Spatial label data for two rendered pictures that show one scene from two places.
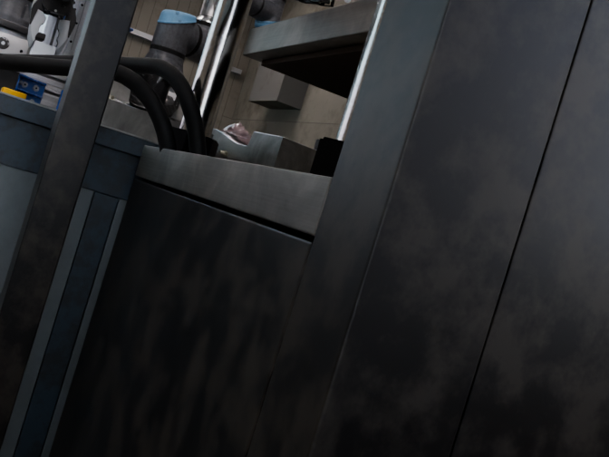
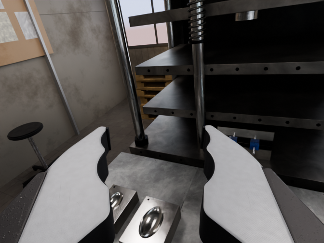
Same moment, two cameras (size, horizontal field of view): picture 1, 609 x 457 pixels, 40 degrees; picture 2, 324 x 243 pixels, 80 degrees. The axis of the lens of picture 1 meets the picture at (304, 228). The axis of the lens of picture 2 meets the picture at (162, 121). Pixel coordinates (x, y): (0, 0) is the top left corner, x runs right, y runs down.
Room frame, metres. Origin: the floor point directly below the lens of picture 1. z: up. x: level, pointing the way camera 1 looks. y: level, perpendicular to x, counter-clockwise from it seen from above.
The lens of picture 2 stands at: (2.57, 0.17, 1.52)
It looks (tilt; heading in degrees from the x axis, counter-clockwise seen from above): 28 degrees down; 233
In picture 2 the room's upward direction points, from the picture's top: 9 degrees counter-clockwise
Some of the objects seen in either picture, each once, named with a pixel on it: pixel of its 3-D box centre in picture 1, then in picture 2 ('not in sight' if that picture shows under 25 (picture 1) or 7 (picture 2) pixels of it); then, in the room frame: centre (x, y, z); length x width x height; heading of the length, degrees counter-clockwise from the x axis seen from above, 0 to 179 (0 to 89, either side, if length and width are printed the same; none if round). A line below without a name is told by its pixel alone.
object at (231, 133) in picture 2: not in sight; (247, 120); (1.51, -0.35, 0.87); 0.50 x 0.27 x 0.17; 24
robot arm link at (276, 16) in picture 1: (266, 12); not in sight; (2.68, 0.32, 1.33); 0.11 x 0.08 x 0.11; 141
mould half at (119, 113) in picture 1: (134, 111); not in sight; (2.02, 0.47, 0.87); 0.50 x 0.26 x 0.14; 24
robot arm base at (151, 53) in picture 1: (163, 64); not in sight; (2.76, 0.60, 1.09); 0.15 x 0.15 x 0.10
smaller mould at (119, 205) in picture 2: not in sight; (114, 207); (2.42, -0.45, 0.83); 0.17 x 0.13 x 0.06; 24
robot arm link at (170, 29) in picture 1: (175, 31); not in sight; (2.76, 0.59, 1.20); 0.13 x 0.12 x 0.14; 141
